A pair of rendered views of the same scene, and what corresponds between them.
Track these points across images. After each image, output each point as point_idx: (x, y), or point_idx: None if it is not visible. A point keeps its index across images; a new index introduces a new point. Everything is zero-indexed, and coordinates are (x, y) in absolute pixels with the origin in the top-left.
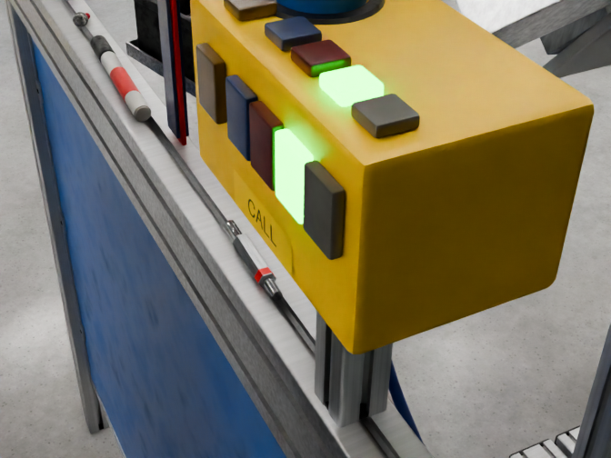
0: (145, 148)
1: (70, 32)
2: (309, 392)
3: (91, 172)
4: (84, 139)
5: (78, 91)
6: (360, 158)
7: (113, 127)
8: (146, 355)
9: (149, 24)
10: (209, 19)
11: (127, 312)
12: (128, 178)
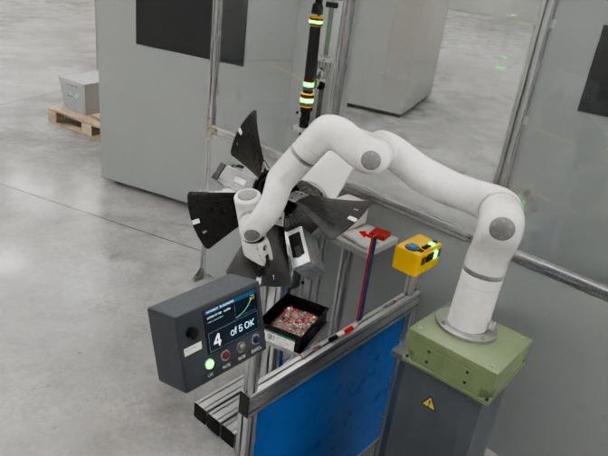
0: (365, 324)
1: (323, 349)
2: (410, 297)
3: (304, 400)
4: (303, 393)
5: (329, 357)
6: (441, 243)
7: (351, 339)
8: (327, 414)
9: (304, 340)
10: (422, 254)
11: (316, 420)
12: (356, 343)
